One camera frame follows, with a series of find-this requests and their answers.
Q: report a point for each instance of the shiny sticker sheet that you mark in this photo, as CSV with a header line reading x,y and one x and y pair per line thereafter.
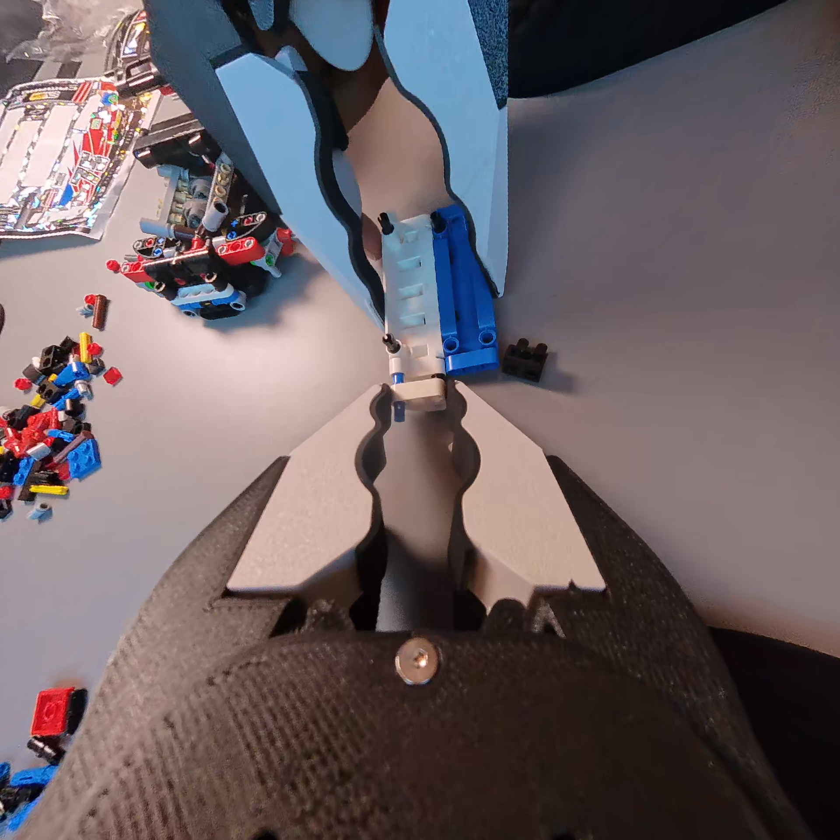
x,y
59,151

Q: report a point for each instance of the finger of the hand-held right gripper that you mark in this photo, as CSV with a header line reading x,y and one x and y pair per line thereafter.
x,y
282,144
459,98

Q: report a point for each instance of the partly built lego car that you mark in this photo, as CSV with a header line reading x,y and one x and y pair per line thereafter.
x,y
197,249

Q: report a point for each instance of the small white lego connector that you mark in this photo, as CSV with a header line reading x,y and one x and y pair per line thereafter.
x,y
423,390

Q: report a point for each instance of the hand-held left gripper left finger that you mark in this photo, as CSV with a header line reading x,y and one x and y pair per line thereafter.
x,y
308,525

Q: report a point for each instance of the black lego connector block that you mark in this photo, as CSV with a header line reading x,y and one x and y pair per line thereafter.
x,y
525,361

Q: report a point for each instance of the pile of mixed lego pieces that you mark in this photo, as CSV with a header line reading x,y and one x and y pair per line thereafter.
x,y
52,420

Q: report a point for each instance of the heap of clear plastic bags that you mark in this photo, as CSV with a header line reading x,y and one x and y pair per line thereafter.
x,y
79,16

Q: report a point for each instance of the blue and white lego panel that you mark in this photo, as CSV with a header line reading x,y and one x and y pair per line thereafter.
x,y
459,295

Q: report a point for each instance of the red lego brick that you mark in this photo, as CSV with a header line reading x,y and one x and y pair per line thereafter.
x,y
56,712

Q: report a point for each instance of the pile of blue black pins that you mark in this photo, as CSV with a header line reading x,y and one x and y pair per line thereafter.
x,y
26,781

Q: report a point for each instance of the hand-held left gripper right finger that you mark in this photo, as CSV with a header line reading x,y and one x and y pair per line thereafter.
x,y
531,525

